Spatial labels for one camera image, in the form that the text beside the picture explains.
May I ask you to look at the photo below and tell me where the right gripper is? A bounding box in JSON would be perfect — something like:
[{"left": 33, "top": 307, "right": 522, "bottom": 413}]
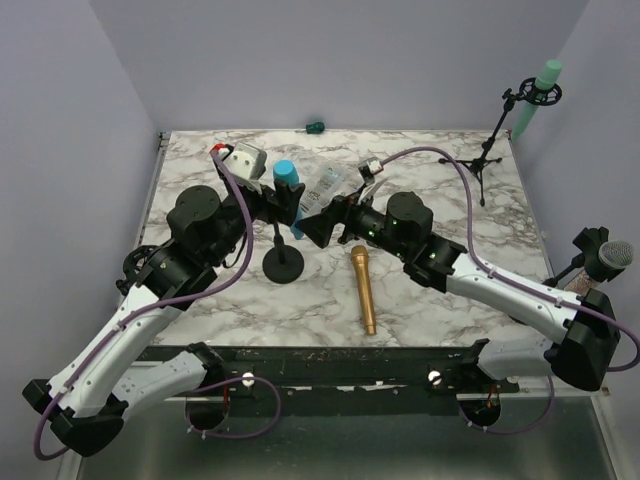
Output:
[{"left": 295, "top": 184, "right": 410, "bottom": 260}]

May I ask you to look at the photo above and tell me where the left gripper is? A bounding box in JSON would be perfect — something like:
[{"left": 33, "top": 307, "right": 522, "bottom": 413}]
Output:
[{"left": 209, "top": 167, "right": 305, "bottom": 265}]

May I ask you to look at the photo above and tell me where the blue microphone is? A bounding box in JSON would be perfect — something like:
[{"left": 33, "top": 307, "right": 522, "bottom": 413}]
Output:
[{"left": 272, "top": 159, "right": 306, "bottom": 241}]

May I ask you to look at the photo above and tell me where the black blue-microphone desk stand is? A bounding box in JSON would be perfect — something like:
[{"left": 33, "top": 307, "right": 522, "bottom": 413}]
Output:
[{"left": 262, "top": 179, "right": 304, "bottom": 285}]

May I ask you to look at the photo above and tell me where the black shock mount desk stand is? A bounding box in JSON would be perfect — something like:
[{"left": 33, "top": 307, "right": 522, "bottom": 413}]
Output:
[{"left": 115, "top": 245, "right": 156, "bottom": 296}]

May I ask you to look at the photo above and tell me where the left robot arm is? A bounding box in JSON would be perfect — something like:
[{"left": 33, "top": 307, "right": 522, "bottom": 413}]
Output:
[{"left": 22, "top": 180, "right": 305, "bottom": 457}]

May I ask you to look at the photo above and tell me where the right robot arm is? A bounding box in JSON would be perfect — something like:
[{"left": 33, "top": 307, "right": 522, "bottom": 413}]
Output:
[{"left": 298, "top": 192, "right": 620, "bottom": 392}]

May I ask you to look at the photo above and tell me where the gold microphone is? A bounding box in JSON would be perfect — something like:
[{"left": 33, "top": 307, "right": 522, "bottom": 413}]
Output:
[{"left": 351, "top": 245, "right": 377, "bottom": 336}]

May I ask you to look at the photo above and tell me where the black tripod microphone stand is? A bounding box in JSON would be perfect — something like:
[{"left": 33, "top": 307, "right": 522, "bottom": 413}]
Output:
[{"left": 438, "top": 76, "right": 563, "bottom": 208}]

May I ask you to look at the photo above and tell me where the black stand holding silver microphone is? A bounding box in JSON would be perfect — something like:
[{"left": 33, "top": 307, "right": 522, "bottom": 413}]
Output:
[{"left": 543, "top": 226, "right": 617, "bottom": 287}]

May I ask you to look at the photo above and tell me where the mint green microphone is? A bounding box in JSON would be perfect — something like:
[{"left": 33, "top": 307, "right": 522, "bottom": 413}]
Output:
[{"left": 511, "top": 59, "right": 563, "bottom": 142}]

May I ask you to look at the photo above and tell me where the silver mesh head microphone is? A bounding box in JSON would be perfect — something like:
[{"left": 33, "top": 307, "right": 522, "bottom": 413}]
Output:
[{"left": 564, "top": 240, "right": 635, "bottom": 291}]

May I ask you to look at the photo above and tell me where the clear plastic packet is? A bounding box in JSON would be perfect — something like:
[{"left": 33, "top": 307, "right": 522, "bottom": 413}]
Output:
[{"left": 299, "top": 164, "right": 349, "bottom": 217}]

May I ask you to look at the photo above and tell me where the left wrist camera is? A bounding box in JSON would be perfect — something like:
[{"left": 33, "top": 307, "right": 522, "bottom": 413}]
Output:
[{"left": 218, "top": 143, "right": 267, "bottom": 192}]

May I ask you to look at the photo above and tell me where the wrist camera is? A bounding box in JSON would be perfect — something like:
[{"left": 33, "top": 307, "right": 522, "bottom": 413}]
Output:
[
  {"left": 357, "top": 157, "right": 385, "bottom": 202},
  {"left": 218, "top": 143, "right": 267, "bottom": 192}
]

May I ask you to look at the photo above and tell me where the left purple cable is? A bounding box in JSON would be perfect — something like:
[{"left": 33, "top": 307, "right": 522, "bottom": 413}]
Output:
[{"left": 33, "top": 147, "right": 284, "bottom": 461}]

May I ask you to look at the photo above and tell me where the purple cable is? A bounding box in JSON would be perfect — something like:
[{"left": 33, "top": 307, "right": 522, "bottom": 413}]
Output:
[
  {"left": 379, "top": 145, "right": 640, "bottom": 435},
  {"left": 33, "top": 147, "right": 284, "bottom": 461}
]

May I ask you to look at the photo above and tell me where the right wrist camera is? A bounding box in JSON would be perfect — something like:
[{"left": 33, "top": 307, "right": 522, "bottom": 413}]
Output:
[{"left": 357, "top": 157, "right": 385, "bottom": 202}]

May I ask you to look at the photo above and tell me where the green handled screwdriver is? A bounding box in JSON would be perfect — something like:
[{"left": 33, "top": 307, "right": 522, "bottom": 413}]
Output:
[{"left": 302, "top": 121, "right": 326, "bottom": 135}]

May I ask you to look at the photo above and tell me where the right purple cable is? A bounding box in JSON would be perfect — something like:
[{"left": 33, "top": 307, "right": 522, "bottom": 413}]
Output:
[{"left": 379, "top": 145, "right": 640, "bottom": 435}]

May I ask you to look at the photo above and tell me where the aluminium frame rail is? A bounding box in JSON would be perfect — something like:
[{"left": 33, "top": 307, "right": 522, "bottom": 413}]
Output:
[{"left": 129, "top": 359, "right": 611, "bottom": 401}]

